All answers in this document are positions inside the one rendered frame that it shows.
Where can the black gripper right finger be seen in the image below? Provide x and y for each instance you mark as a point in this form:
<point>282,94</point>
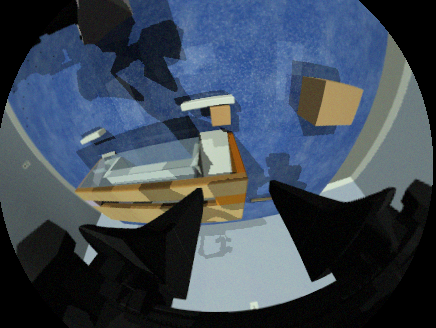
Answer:
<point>322,228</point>

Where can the small brown block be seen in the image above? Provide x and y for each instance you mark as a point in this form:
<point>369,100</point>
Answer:
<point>220,115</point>
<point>324,102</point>

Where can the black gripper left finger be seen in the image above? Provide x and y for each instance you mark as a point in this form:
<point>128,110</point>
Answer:
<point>164,248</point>

